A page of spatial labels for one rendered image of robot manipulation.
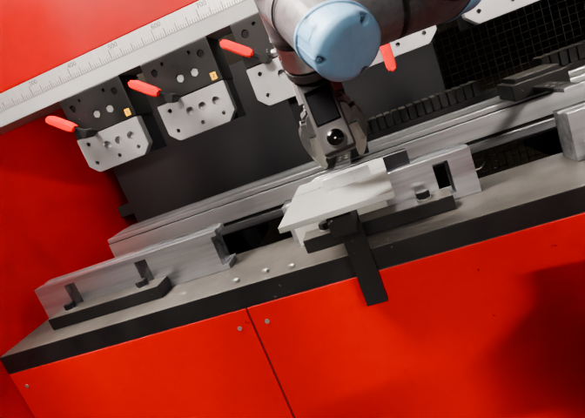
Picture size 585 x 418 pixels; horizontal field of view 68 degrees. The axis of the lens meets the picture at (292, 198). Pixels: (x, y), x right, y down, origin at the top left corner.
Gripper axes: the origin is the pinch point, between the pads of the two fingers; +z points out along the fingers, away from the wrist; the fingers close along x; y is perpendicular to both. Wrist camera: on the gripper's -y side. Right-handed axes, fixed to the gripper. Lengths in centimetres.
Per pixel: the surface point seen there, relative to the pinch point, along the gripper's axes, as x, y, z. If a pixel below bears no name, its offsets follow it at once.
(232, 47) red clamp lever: 11.8, 22.9, -13.4
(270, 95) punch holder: 8.9, 18.9, -3.4
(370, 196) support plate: -1.8, -11.5, -3.6
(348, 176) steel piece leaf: 0.1, -1.2, 3.2
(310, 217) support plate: 7.6, -11.5, -3.6
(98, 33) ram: 37, 36, -19
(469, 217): -17.1, -10.8, 13.3
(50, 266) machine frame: 85, 23, 26
